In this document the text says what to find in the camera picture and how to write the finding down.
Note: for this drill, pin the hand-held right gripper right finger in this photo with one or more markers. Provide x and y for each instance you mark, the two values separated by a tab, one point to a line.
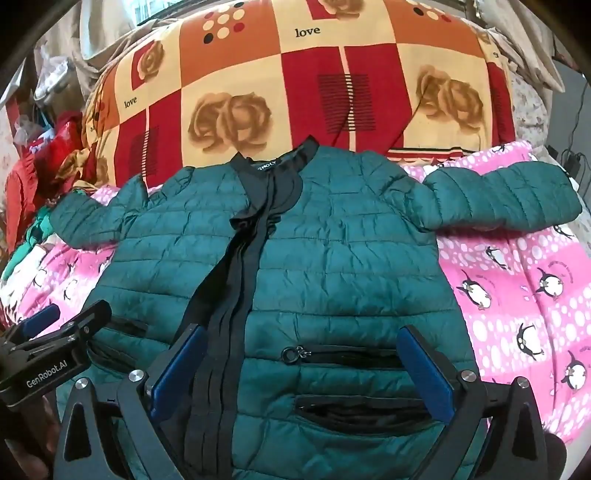
427	374

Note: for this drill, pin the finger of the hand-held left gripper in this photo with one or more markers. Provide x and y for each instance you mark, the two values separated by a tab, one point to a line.
87	318
41	319

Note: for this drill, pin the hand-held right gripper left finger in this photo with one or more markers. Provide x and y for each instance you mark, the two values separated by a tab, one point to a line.
178	374

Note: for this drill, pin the dark green puffer jacket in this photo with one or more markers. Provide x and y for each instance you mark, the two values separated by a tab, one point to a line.
332	258

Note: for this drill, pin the red clothes pile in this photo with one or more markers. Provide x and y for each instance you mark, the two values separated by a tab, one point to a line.
64	138

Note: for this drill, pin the light green cloth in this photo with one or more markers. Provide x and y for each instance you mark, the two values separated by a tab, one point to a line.
41	226

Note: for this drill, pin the pink penguin print blanket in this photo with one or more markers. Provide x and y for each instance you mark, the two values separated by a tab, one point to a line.
508	286

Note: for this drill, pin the clear plastic bag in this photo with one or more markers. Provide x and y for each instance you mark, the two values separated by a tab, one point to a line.
46	92

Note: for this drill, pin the black charger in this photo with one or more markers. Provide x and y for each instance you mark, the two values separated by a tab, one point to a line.
577	161

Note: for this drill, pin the white cloth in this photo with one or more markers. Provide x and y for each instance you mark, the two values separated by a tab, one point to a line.
106	37

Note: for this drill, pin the beige floral bedsheet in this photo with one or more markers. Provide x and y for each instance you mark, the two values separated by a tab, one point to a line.
531	110

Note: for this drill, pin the red orange rose print quilt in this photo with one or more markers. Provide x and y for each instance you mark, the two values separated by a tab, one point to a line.
277	92

